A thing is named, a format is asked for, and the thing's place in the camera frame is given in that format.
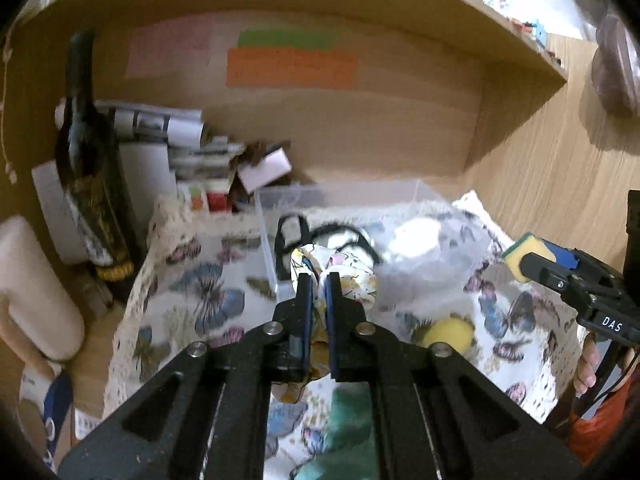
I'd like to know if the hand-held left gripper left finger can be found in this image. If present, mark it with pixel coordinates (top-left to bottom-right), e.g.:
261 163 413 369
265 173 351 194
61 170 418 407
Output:
57 272 321 480

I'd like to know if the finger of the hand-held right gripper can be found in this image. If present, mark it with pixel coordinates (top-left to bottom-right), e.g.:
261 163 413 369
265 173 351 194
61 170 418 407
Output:
520 254 576 293
542 240 583 275

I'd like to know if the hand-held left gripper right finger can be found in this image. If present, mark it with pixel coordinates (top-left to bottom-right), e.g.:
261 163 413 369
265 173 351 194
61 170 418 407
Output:
322 270 586 480

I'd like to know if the yellow green sponge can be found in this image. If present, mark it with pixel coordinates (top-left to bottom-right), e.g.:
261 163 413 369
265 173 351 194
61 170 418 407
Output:
502 232 551 283

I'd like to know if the cartoon printed cloth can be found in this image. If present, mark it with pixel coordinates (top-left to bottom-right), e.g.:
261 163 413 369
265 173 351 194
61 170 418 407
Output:
270 243 379 406

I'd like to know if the clear plastic box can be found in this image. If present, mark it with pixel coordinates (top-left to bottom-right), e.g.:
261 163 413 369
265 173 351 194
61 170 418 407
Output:
254 178 483 302

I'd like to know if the person's right hand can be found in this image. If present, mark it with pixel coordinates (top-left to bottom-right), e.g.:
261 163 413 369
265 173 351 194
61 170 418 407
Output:
572 334 603 397

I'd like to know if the butterfly printed tablecloth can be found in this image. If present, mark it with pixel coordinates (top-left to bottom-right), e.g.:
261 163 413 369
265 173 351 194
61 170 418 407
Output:
102 189 590 480

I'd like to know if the clear plastic bag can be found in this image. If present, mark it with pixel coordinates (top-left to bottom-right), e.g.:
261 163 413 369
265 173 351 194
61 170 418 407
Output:
374 205 495 307

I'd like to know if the round yellow sponge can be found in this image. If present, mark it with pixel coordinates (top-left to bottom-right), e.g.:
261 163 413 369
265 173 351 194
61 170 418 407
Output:
419 317 477 359

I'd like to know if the orange clothing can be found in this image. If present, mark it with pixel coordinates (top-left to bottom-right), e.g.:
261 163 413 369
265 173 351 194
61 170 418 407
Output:
567 350 640 467

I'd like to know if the green cloth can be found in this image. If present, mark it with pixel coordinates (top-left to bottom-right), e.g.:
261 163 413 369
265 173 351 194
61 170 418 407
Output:
289 384 382 480

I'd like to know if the small white pink box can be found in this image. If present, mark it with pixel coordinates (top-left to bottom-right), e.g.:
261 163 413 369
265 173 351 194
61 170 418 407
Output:
236 147 293 194

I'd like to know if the brown round object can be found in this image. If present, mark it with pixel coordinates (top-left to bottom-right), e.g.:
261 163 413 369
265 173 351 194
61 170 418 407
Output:
590 12 640 117

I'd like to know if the large white box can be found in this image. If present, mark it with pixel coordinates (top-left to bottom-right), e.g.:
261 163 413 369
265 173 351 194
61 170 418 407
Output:
31 141 179 267

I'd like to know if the stack of magazines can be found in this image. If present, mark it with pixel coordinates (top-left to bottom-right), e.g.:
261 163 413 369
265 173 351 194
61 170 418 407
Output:
55 99 247 183

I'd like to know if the orange paper note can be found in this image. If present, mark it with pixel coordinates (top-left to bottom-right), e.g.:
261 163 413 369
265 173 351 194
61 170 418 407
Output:
225 48 359 89

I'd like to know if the dark wine bottle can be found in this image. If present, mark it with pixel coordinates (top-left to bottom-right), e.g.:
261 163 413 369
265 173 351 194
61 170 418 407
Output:
53 31 137 282

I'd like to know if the green paper note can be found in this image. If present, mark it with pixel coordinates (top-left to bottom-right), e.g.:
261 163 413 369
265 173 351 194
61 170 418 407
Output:
237 27 337 52

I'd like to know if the white pillow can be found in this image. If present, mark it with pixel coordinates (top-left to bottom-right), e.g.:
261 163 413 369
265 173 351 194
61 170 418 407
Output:
0 216 87 362

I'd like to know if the blue white package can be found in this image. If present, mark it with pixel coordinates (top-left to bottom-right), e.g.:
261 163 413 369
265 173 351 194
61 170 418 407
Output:
19 370 77 472

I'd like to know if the pink paper note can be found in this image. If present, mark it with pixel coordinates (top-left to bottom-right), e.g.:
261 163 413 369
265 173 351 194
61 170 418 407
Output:
128 15 215 80

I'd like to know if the black strap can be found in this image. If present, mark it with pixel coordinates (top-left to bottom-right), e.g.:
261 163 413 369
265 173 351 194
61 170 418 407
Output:
274 214 382 267

